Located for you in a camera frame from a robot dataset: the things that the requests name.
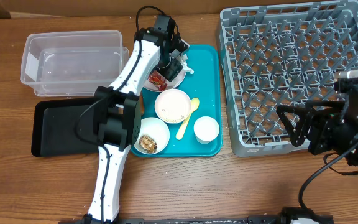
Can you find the yellow plastic spoon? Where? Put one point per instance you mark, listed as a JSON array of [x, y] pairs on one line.
[[195, 102]]

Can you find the white cup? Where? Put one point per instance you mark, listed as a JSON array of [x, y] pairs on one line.
[[206, 129]]

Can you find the brown food chunk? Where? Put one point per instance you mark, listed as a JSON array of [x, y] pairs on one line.
[[148, 144]]

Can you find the pink rice bowl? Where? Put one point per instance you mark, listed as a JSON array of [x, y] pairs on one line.
[[172, 106]]

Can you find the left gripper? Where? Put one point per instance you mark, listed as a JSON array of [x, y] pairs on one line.
[[171, 72]]

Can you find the small white bowl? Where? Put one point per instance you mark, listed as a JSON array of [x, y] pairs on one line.
[[157, 130]]

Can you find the red snack wrapper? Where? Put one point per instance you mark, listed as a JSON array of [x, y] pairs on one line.
[[157, 80]]

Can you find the teal serving tray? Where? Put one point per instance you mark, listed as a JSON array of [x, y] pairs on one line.
[[204, 84]]

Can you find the carrot piece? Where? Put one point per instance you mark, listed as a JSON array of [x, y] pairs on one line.
[[142, 106]]

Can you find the large white plate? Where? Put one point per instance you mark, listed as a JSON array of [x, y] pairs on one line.
[[170, 85]]

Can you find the white napkin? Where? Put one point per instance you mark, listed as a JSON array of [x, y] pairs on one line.
[[183, 61]]

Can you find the clear plastic bin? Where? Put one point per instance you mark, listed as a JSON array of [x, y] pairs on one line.
[[72, 63]]

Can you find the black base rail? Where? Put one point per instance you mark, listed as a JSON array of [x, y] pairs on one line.
[[288, 215]]

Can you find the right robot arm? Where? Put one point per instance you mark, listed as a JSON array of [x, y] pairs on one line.
[[328, 125]]

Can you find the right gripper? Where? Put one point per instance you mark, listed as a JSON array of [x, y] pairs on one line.
[[319, 114]]

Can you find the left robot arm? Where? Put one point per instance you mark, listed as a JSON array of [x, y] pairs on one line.
[[117, 114]]

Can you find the black plastic tray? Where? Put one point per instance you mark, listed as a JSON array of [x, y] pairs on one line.
[[69, 126]]

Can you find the grey dishwasher rack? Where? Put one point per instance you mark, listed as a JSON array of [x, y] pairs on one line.
[[282, 54]]

